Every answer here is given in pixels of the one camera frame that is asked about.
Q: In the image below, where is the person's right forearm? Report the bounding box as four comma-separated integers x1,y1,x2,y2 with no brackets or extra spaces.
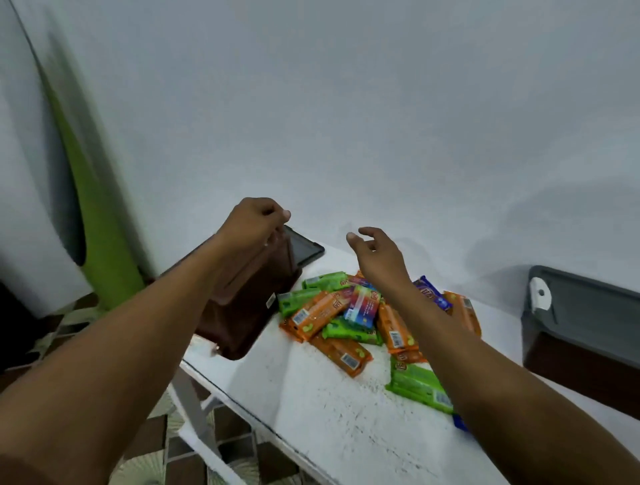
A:
385,279,640,485

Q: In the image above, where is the dark grey lid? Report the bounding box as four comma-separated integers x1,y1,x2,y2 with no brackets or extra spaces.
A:
282,225,326,269
521,265,640,370

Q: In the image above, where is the person's right hand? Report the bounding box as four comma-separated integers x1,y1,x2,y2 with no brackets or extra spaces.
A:
345,227,413,296

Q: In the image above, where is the green board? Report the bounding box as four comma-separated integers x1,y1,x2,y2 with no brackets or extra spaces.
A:
39,65,146,310

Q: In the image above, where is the person's left forearm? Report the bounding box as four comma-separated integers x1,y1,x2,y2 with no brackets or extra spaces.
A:
0,235,281,485

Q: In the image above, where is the pile of colourful snacks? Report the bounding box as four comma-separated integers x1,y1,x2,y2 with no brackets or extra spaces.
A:
277,271,483,433

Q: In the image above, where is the person's left hand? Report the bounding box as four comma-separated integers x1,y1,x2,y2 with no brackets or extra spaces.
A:
215,197,292,256

